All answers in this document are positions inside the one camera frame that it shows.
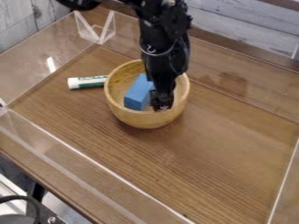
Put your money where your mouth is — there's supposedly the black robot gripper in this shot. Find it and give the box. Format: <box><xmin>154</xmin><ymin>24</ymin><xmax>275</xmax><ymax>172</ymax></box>
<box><xmin>139</xmin><ymin>38</ymin><xmax>191</xmax><ymax>111</ymax></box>

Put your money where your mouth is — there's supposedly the blue rectangular block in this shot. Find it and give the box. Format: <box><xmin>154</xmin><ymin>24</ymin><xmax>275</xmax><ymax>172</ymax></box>
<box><xmin>124</xmin><ymin>73</ymin><xmax>155</xmax><ymax>111</ymax></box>

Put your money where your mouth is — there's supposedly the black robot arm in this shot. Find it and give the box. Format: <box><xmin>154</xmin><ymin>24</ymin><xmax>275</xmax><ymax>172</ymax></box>
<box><xmin>118</xmin><ymin>0</ymin><xmax>192</xmax><ymax>110</ymax></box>

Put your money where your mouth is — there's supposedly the brown wooden bowl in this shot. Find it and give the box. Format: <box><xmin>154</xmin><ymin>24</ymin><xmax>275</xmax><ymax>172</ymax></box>
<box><xmin>104</xmin><ymin>59</ymin><xmax>191</xmax><ymax>129</ymax></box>

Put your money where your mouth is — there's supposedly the white green marker tube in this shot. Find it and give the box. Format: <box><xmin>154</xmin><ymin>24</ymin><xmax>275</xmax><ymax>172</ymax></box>
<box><xmin>68</xmin><ymin>75</ymin><xmax>108</xmax><ymax>89</ymax></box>

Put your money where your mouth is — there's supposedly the clear acrylic corner bracket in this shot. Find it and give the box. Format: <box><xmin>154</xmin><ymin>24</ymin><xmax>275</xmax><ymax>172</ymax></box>
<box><xmin>74</xmin><ymin>10</ymin><xmax>116</xmax><ymax>46</ymax></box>

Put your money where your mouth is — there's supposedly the black cable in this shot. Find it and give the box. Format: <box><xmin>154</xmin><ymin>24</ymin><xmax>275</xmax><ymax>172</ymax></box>
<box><xmin>0</xmin><ymin>196</ymin><xmax>43</xmax><ymax>224</ymax></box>

